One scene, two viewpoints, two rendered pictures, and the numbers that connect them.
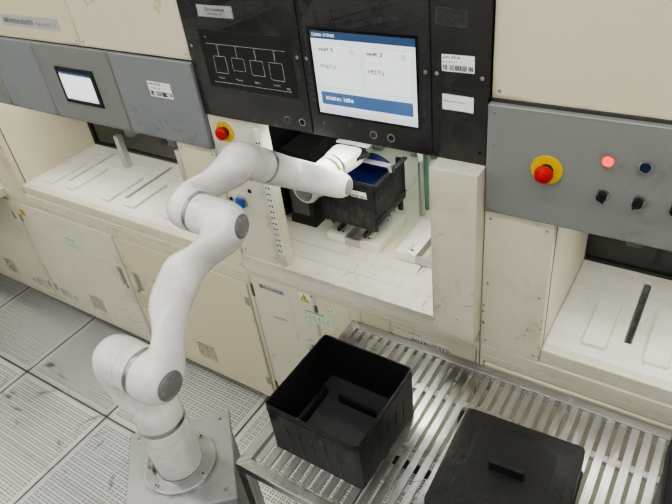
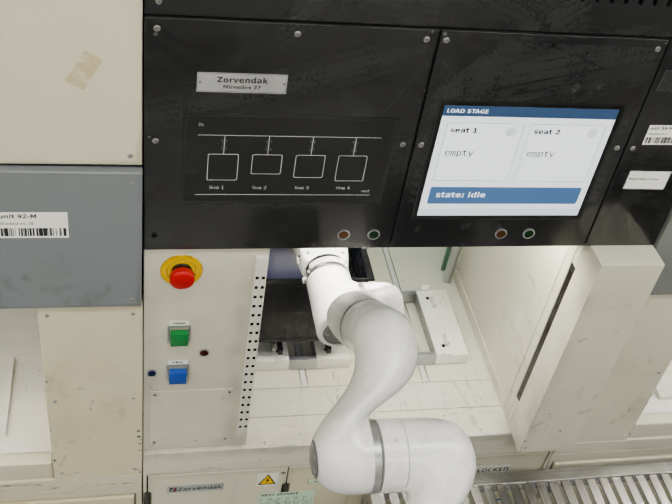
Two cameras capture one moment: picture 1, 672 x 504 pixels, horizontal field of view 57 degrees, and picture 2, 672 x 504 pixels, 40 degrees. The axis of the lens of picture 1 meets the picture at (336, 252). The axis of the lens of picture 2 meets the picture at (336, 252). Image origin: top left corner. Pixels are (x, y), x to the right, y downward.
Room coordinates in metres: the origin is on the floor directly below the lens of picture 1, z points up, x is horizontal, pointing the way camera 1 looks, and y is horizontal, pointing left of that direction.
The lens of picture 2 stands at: (0.89, 1.01, 2.39)
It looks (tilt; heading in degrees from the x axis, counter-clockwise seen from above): 41 degrees down; 306
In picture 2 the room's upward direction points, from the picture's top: 11 degrees clockwise
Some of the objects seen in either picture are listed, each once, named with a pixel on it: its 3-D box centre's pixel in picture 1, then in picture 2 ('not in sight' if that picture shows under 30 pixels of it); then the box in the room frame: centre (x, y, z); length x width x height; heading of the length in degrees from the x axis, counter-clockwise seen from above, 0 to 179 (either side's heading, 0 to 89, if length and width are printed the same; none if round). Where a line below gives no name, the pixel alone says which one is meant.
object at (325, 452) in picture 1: (342, 407); not in sight; (1.05, 0.04, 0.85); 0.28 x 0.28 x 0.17; 52
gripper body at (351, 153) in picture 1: (341, 159); (322, 253); (1.71, -0.06, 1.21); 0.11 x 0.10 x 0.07; 143
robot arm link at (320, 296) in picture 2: (316, 181); (336, 306); (1.59, 0.03, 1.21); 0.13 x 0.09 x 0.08; 143
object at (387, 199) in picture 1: (362, 180); (306, 267); (1.79, -0.12, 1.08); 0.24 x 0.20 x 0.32; 53
